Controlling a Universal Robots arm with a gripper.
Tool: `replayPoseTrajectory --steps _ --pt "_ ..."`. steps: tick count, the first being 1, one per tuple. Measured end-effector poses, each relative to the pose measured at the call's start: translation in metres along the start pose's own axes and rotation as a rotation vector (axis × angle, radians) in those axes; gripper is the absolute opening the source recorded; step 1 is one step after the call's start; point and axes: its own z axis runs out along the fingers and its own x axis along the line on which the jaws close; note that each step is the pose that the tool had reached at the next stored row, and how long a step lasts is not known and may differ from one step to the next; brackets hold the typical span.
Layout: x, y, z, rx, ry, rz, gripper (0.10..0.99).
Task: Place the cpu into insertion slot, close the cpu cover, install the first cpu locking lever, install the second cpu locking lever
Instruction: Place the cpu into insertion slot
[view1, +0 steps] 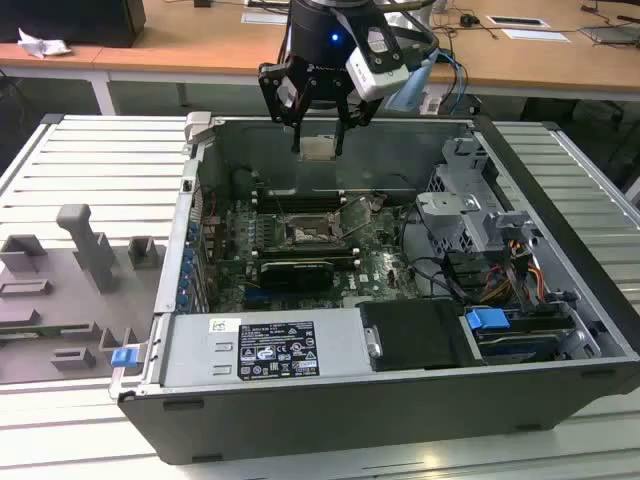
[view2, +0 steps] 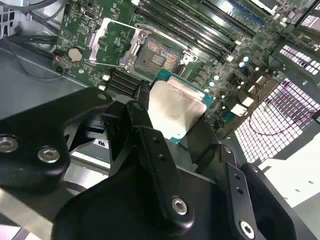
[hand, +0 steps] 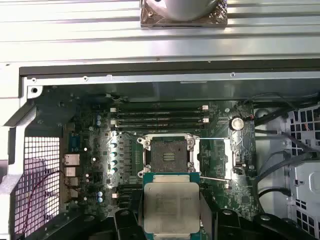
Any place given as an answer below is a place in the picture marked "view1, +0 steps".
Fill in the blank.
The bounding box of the orange yellow wire bundle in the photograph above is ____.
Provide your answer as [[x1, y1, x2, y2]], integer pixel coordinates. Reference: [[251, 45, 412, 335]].
[[479, 239, 547, 306]]

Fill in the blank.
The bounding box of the black RAM slot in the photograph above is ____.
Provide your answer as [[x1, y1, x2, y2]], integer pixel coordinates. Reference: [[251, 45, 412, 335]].
[[257, 243, 360, 255], [258, 251, 362, 265], [253, 200, 347, 213], [253, 191, 347, 203]]

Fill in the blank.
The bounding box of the wooden office desk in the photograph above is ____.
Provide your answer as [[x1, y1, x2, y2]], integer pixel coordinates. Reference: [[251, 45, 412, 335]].
[[92, 0, 640, 116], [0, 42, 114, 117]]

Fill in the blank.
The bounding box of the silver CPU plate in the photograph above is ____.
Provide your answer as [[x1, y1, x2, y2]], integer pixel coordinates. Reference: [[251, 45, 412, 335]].
[[298, 134, 337, 162]]

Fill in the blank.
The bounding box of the blue hanging cable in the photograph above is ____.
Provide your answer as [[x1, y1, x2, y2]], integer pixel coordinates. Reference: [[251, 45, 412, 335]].
[[438, 47, 469, 116]]

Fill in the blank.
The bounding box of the grey case latch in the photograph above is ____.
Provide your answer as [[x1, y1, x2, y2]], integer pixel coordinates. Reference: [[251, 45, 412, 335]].
[[183, 110, 217, 147]]

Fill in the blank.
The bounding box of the white paper sheet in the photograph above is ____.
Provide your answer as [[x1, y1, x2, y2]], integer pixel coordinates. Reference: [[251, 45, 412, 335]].
[[501, 28, 574, 44]]

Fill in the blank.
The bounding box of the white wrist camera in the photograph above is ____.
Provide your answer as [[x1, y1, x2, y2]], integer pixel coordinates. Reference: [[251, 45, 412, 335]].
[[344, 24, 410, 101]]

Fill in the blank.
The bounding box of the black graphics card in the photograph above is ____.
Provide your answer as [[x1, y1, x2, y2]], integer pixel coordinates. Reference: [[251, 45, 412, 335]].
[[258, 258, 335, 295]]

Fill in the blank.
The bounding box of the metal socket cover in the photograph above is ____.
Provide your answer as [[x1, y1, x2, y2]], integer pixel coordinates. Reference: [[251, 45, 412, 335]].
[[332, 196, 375, 238]]

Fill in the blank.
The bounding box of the CPU socket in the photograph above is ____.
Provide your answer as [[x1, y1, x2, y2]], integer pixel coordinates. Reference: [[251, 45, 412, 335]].
[[282, 212, 349, 250]]

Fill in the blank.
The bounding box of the crumpled white paper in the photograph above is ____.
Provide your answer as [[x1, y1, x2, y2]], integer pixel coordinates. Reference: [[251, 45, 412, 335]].
[[17, 27, 71, 60]]

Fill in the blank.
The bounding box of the grey parts rack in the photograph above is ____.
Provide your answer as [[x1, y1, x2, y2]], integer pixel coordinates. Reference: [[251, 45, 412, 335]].
[[0, 203, 169, 386]]

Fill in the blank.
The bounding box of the black desktop box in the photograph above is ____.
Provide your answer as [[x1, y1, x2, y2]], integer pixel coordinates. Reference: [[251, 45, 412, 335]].
[[0, 0, 147, 49]]

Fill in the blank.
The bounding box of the grey power supply unit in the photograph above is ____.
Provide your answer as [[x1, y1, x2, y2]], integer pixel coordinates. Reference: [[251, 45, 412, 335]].
[[162, 308, 374, 387]]

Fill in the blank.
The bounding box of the green motherboard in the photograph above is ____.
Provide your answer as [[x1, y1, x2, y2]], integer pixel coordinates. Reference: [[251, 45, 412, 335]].
[[212, 192, 454, 311]]

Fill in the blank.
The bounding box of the black grey PC case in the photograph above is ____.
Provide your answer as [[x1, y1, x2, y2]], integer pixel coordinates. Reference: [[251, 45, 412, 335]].
[[107, 110, 640, 466]]

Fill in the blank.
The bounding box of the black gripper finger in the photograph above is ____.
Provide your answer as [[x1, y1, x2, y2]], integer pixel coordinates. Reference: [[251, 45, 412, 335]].
[[257, 59, 315, 153], [334, 96, 385, 156]]

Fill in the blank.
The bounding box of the white desk cable grommet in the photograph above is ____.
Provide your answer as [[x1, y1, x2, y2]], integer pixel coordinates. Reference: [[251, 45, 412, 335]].
[[487, 14, 551, 29], [241, 10, 291, 25]]

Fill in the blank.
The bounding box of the hard disk in blue carrier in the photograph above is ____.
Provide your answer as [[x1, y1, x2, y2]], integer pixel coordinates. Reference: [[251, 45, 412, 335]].
[[462, 308, 576, 364]]

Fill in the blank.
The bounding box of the grey metal drive cage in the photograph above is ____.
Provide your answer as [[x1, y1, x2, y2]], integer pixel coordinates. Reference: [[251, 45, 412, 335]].
[[413, 135, 544, 261]]

